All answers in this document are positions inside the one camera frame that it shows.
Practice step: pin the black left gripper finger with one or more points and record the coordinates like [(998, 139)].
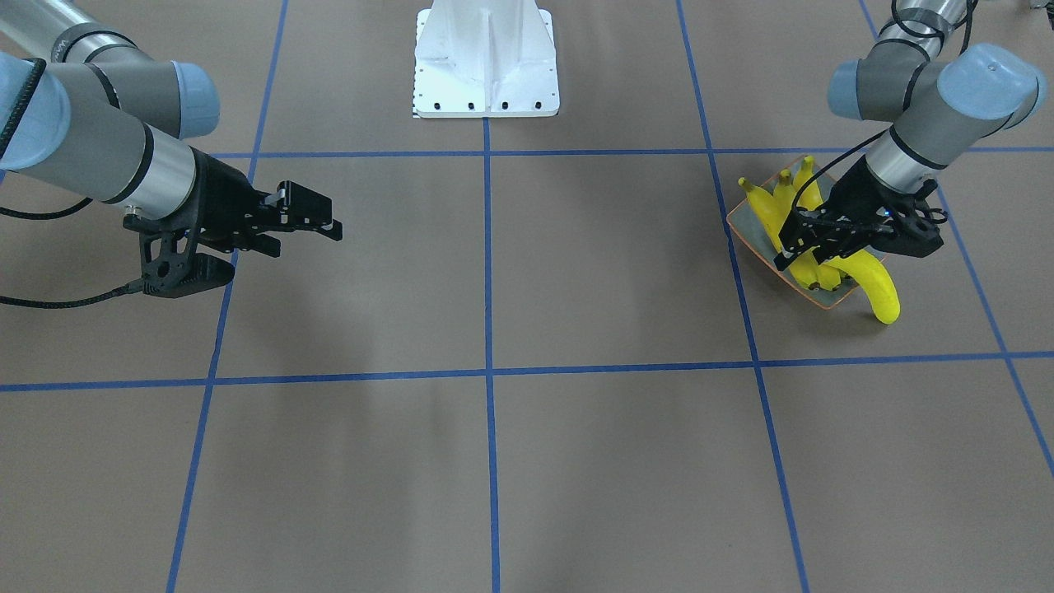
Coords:
[(838, 244), (798, 232)]

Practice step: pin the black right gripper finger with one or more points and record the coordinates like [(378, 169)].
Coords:
[(293, 207), (260, 243)]

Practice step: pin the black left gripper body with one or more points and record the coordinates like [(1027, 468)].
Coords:
[(855, 198)]

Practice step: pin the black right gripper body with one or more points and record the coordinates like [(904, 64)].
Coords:
[(224, 200)]

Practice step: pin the yellow banana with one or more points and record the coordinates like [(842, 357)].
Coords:
[(862, 270), (786, 206), (766, 209), (810, 199)]

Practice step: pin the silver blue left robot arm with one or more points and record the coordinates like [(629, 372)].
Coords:
[(935, 111)]

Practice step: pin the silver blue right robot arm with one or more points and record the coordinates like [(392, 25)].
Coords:
[(90, 112)]

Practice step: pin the grey square plate orange rim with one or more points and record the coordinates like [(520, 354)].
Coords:
[(747, 227)]

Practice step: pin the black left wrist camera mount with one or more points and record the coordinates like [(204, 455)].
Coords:
[(912, 225)]

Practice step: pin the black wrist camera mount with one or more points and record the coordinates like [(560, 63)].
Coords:
[(912, 225), (171, 265)]

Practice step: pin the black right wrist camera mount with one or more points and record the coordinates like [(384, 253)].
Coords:
[(171, 265)]

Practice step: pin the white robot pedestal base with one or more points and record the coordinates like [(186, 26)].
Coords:
[(485, 59)]

